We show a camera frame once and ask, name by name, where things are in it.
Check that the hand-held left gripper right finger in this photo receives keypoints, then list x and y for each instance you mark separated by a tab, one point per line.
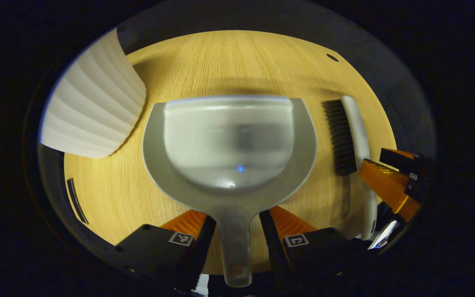
272	247

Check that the grey plastic dustpan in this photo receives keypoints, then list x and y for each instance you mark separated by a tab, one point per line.
229	136

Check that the small grey broom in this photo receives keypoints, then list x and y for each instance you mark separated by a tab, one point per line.
359	128

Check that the white ribbed garbage bin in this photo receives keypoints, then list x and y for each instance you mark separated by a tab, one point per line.
93	107

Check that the wooden desktop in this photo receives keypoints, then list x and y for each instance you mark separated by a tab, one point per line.
241	62

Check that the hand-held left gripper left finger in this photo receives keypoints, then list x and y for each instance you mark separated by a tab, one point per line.
202	251

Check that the black backdrop cloth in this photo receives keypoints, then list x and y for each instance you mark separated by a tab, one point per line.
386	70

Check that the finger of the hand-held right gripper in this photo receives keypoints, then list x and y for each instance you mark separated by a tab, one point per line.
398	159
386	185

